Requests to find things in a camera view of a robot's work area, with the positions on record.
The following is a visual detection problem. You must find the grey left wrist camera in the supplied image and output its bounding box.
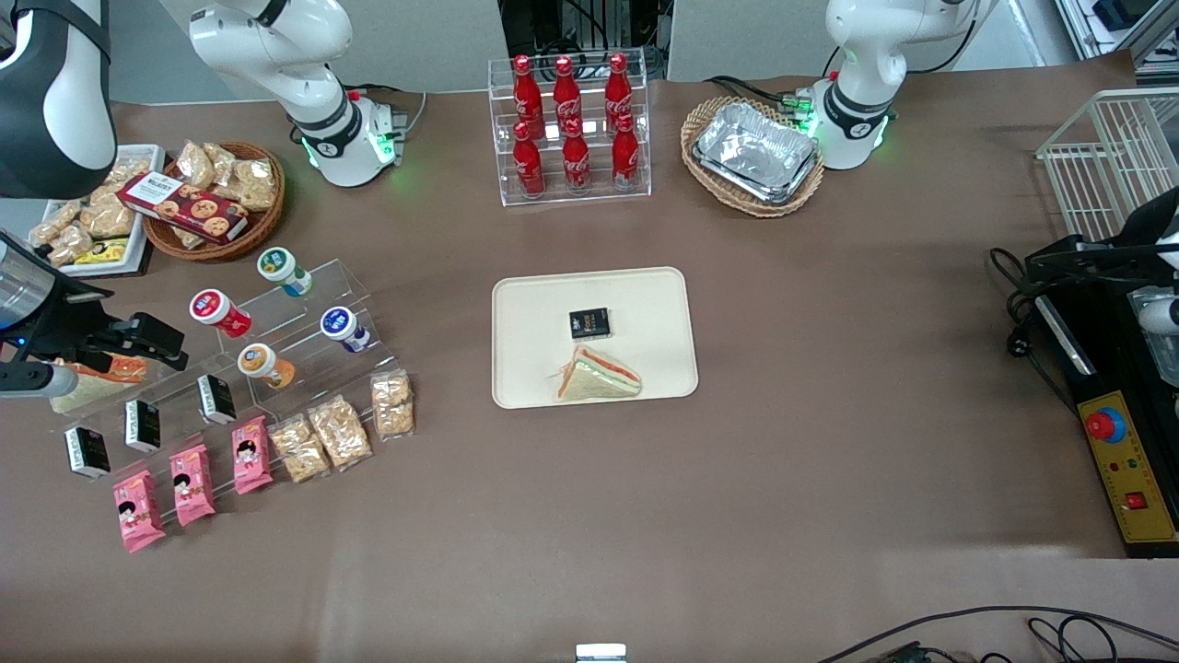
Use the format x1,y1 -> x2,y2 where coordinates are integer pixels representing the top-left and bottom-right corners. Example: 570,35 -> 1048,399
1136,293 -> 1179,338

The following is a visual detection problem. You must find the yellow snack pack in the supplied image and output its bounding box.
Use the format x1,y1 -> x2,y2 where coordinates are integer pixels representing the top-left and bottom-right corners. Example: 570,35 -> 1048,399
72,238 -> 131,267

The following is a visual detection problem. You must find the small black carton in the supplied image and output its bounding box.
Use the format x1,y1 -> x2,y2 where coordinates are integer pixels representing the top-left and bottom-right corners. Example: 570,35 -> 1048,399
197,374 -> 238,426
124,399 -> 162,454
64,425 -> 111,481

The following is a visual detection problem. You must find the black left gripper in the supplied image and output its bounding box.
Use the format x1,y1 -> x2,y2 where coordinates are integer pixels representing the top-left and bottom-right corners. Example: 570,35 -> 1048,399
1025,187 -> 1179,283

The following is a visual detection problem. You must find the red cookie box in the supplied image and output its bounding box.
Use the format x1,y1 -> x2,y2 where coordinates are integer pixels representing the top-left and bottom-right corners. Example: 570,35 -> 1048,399
117,171 -> 250,245

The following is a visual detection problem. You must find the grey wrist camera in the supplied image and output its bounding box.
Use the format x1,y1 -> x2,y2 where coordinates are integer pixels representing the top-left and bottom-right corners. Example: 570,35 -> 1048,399
1136,293 -> 1179,338
0,362 -> 80,399

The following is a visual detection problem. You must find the green gum bottle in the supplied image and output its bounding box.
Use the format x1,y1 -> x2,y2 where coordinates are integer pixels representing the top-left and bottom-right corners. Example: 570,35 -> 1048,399
257,247 -> 313,298

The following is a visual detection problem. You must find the clear rice crisp pack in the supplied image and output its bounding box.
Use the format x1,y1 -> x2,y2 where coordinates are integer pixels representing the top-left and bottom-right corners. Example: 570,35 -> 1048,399
371,369 -> 416,439
307,395 -> 374,472
269,413 -> 332,484

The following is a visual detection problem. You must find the long black cable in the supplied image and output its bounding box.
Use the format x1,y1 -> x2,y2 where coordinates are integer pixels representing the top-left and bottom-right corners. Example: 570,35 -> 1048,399
815,604 -> 1179,663

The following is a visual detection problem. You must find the looped black cable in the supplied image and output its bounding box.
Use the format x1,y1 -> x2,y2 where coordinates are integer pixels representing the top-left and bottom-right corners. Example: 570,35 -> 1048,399
1025,615 -> 1179,663

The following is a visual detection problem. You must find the white wire basket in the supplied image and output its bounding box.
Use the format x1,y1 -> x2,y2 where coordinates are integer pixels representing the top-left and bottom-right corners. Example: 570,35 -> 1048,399
1036,87 -> 1179,242

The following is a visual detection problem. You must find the red cola bottle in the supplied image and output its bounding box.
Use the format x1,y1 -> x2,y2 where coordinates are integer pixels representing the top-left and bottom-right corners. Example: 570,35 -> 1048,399
604,52 -> 634,130
512,122 -> 546,198
553,56 -> 583,137
512,54 -> 544,139
612,112 -> 640,191
561,120 -> 592,192

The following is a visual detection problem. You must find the light wicker basket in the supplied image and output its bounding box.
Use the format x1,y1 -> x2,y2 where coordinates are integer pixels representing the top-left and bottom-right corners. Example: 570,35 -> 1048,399
681,96 -> 826,218

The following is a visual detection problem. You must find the black cable bundle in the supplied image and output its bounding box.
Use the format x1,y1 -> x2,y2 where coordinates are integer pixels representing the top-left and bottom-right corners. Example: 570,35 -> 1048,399
988,247 -> 1046,360

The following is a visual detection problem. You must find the clear acrylic stepped stand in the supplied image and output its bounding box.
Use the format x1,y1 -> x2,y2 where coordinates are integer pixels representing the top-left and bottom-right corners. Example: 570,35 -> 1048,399
51,260 -> 399,480

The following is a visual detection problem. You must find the wrapped triangle sandwich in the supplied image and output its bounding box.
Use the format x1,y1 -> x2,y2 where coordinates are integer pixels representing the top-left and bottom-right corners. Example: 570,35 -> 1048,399
51,355 -> 148,415
555,345 -> 643,402

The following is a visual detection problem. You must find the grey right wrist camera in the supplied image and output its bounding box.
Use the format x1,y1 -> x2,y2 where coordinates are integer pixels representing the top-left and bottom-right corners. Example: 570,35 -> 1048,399
0,362 -> 80,399

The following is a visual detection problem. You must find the metal frame rack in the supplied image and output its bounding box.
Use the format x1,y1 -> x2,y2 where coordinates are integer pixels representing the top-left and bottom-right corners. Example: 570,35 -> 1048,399
1055,0 -> 1179,79

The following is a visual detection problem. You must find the black base cable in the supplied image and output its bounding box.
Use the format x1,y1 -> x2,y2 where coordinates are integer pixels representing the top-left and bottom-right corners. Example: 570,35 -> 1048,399
705,74 -> 835,116

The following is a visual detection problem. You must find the blue gum bottle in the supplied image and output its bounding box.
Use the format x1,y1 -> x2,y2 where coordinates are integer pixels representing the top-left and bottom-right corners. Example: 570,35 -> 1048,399
320,306 -> 374,355

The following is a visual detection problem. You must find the red gum bottle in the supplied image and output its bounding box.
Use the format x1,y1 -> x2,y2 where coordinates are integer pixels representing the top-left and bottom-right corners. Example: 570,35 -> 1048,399
189,288 -> 253,339

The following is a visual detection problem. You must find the black control box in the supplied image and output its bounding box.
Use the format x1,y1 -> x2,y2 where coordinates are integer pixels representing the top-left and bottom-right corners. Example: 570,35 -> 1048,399
1022,235 -> 1179,560

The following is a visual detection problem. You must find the clear acrylic bottle rack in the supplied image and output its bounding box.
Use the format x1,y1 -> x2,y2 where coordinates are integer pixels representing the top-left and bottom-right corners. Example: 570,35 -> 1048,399
488,48 -> 652,207

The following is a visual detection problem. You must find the white rectangular tray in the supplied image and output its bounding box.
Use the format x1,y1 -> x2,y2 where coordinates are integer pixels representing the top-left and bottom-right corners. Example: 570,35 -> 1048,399
37,143 -> 169,277

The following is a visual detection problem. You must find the dark wicker basket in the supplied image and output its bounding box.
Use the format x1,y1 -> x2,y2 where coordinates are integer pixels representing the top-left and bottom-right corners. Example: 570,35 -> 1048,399
143,141 -> 286,264

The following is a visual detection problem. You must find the pink snack pack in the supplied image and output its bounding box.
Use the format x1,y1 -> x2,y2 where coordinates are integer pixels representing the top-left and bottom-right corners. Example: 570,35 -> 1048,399
231,416 -> 274,496
169,444 -> 217,528
112,470 -> 168,553

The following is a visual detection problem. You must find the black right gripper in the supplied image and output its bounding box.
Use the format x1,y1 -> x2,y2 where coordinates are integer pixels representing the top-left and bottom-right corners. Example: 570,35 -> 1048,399
18,276 -> 191,373

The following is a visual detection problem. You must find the beige plastic tray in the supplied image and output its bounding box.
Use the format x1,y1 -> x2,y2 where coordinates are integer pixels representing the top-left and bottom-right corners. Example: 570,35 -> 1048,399
491,266 -> 699,410

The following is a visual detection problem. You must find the dark background equipment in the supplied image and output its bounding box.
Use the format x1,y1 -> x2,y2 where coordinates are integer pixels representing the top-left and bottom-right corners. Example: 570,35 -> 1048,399
500,0 -> 671,79

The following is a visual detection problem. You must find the orange gum bottle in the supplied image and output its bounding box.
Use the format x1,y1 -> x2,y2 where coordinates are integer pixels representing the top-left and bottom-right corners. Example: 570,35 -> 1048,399
237,343 -> 297,390

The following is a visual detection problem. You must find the silver foil container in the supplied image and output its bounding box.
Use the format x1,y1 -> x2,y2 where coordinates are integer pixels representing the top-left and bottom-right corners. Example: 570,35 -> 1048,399
697,101 -> 819,190
693,152 -> 821,205

